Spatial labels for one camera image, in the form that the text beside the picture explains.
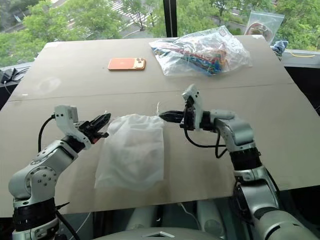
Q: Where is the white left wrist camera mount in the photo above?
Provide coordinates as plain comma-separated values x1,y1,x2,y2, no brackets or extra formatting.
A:
53,104,92,151

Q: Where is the thin white cable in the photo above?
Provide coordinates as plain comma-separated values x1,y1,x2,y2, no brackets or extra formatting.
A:
176,201,201,226

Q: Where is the orange smartphone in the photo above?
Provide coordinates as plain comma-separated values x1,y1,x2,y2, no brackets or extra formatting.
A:
107,57,147,72

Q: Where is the dark window frame post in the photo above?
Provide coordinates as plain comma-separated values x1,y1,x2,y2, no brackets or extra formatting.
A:
162,0,179,39

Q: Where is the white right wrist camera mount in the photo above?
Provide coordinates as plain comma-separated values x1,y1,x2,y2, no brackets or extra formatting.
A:
181,83,204,131

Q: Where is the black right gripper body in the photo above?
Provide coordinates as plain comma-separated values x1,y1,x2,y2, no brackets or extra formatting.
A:
179,96,196,131

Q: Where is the grey robot torso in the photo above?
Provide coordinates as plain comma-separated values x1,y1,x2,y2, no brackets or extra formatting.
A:
92,199,227,240

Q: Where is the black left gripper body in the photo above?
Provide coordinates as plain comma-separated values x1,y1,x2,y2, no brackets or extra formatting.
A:
74,120,101,146

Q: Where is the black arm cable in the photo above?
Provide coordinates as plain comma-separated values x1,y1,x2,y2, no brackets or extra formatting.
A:
184,127,228,159
37,113,57,153

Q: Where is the black bundle with cables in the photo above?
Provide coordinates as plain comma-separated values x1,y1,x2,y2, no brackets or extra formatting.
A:
0,66,26,85

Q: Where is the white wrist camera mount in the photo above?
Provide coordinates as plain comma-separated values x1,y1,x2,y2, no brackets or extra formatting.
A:
53,104,92,151
181,83,204,131

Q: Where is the blue crumpled cloth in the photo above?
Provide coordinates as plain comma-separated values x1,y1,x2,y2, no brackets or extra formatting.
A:
271,39,289,55

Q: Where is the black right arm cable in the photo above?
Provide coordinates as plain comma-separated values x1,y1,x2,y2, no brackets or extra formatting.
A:
184,127,228,159

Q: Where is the yellow cable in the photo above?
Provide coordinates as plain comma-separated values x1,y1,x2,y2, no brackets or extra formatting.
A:
290,50,315,59

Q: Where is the clear zip bag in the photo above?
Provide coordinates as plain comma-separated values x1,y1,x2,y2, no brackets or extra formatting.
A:
244,10,286,46

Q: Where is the white translucent drawstring bag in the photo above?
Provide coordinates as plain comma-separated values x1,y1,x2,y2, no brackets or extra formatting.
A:
94,112,165,192

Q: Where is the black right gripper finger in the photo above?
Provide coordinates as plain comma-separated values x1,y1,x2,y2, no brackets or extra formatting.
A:
159,114,184,124
162,109,185,118

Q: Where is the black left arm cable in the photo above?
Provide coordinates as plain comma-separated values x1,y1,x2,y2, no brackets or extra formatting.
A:
37,113,57,153

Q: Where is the clear bag of colourful items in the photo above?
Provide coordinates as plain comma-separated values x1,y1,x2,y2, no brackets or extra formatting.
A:
148,24,253,78

